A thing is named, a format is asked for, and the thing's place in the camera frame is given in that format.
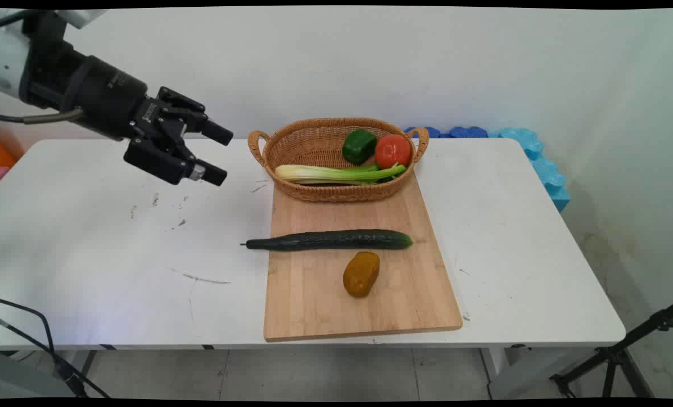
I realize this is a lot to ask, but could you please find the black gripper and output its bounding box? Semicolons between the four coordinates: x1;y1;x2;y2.
64;55;234;187

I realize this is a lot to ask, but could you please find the dark green cucumber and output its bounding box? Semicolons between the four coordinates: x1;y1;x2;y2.
240;229;414;251

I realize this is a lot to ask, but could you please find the woven wicker basket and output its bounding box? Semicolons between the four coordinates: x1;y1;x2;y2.
248;118;430;203

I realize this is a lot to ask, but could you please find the green celery stalk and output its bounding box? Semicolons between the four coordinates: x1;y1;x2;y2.
275;163;407;186

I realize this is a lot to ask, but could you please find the orange object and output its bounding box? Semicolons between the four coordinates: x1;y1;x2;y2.
0;136;18;170

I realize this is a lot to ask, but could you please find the green bell pepper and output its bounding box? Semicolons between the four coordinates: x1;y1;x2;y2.
342;129;378;166

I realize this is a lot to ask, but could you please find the wooden cutting board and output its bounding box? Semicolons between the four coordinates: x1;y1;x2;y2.
264;171;464;343

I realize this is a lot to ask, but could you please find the red tomato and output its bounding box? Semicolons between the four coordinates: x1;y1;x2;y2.
374;135;412;169

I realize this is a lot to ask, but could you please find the brown potato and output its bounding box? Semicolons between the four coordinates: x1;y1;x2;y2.
343;252;381;298

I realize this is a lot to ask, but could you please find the light blue foam mat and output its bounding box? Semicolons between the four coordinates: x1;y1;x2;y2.
489;128;571;213

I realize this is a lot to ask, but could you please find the white table leg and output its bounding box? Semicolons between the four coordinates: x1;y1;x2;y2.
480;345;576;400

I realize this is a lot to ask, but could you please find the black tripod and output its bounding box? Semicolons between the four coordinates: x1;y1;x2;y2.
550;300;673;399

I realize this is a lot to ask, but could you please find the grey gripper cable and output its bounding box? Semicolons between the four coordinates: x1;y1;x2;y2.
0;107;86;125

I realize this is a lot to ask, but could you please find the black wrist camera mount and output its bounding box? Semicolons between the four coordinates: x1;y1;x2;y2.
19;10;88;109

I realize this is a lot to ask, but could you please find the black floor cable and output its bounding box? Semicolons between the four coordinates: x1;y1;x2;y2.
0;296;111;399

